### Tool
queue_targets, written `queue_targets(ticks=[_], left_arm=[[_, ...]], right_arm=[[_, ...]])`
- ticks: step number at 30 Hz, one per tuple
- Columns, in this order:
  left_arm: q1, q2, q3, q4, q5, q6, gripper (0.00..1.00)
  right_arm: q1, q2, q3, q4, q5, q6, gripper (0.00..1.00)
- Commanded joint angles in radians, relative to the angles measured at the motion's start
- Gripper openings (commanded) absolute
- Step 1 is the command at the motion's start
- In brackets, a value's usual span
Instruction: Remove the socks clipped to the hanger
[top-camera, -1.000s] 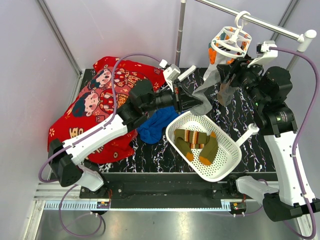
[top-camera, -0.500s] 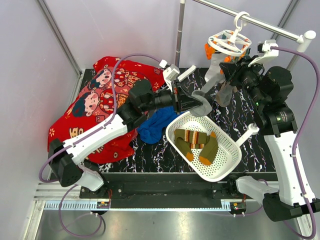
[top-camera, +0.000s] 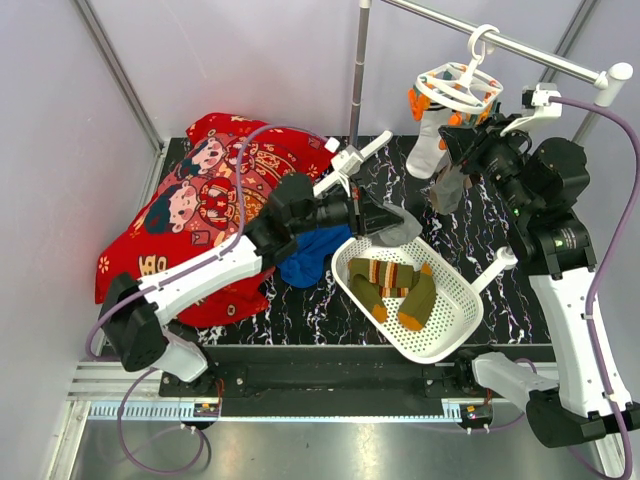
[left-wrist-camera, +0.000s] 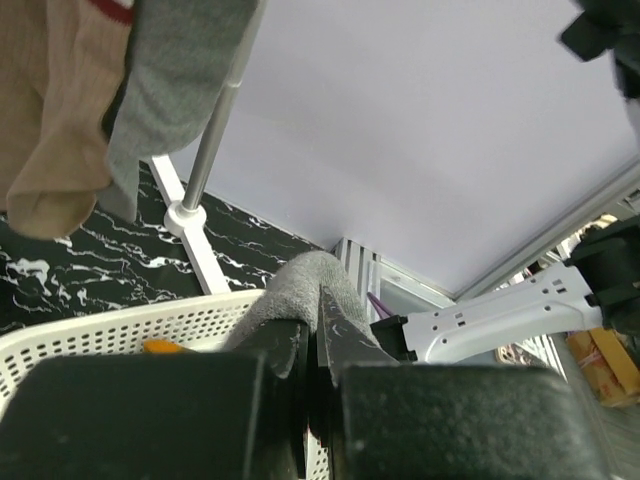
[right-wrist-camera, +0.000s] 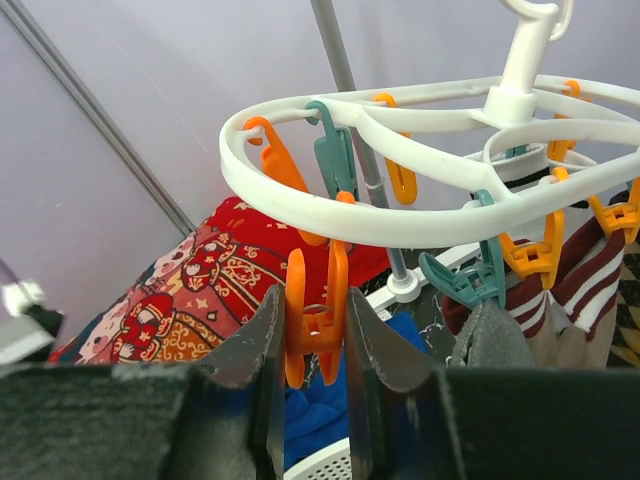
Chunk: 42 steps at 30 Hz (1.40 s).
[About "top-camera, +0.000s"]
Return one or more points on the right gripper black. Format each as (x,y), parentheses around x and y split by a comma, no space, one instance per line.
(460,139)

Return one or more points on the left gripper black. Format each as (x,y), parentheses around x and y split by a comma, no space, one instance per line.
(367,216)

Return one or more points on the grey sock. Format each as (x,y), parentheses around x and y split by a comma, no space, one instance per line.
(401,234)
(448,189)

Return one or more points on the white round clip hanger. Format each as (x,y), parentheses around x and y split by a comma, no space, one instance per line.
(462,88)

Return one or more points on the green striped sock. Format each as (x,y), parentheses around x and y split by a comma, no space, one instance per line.
(415,310)
(372,281)

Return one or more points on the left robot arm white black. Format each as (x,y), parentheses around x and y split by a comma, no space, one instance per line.
(135,312)

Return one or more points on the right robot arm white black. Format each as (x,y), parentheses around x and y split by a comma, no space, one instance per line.
(553,249)

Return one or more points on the white black striped sock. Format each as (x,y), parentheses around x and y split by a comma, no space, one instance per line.
(426,154)

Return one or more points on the blue towel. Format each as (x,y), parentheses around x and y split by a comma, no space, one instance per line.
(305,267)

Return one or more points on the silver clothes rack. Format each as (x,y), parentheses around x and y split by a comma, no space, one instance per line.
(609,83)

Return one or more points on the red cartoon print pillow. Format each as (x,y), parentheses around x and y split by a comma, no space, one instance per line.
(221,182)

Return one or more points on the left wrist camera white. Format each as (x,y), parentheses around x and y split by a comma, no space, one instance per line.
(347,163)

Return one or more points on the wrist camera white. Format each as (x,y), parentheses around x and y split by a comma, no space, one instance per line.
(347,163)
(537,109)

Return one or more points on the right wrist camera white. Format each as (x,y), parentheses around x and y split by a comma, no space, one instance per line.
(537,109)

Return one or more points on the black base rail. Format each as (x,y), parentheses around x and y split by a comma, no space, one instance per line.
(240,372)

